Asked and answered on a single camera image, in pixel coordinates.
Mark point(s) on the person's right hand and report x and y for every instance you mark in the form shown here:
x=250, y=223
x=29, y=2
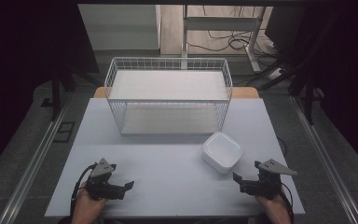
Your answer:
x=275, y=210

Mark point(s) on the wooden table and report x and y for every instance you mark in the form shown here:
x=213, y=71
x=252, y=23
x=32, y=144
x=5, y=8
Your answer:
x=245, y=92

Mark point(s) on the dark curtain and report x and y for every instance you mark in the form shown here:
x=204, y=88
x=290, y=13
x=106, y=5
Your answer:
x=351, y=77
x=21, y=62

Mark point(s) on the aluminium rail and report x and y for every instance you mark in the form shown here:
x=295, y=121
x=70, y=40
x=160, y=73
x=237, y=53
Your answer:
x=326, y=158
x=34, y=158

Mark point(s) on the white desk frame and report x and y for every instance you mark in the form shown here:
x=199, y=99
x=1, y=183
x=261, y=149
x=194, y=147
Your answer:
x=220, y=23

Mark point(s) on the white power strip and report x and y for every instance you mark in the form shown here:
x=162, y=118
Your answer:
x=276, y=73

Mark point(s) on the person's left hand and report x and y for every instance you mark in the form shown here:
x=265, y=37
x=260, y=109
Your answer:
x=85, y=207

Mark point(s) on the black floor bracket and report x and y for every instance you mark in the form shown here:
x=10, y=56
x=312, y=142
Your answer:
x=64, y=132

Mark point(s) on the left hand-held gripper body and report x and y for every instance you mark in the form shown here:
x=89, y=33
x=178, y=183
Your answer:
x=101, y=180

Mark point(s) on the black metal stand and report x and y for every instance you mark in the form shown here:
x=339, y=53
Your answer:
x=56, y=93
x=307, y=90

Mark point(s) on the white square bowl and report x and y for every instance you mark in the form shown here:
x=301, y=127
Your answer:
x=223, y=151

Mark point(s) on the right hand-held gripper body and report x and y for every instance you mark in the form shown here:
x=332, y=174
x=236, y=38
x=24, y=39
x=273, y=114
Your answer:
x=268, y=180

